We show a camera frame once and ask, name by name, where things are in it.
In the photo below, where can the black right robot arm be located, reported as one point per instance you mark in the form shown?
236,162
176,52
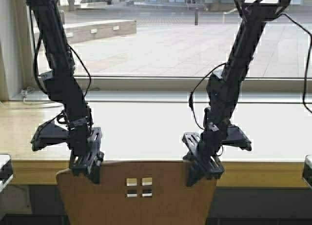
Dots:
223,89

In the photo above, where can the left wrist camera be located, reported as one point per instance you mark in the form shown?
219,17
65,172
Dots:
48,134

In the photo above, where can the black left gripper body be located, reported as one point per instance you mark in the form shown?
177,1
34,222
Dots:
84,144

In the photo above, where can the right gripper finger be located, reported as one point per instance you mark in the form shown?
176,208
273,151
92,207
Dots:
195,174

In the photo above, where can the long wooden window counter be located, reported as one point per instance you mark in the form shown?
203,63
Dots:
281,135

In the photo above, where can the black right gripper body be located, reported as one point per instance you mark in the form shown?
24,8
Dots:
203,152

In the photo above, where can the robot base left corner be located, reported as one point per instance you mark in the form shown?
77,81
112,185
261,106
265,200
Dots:
6,171

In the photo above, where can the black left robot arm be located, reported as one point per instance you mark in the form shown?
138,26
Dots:
74,124

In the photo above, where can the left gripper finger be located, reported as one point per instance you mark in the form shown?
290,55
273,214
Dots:
92,172
76,168

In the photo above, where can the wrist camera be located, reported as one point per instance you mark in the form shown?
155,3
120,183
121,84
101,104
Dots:
48,134
237,138

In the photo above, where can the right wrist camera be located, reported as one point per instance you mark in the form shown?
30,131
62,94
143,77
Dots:
237,138

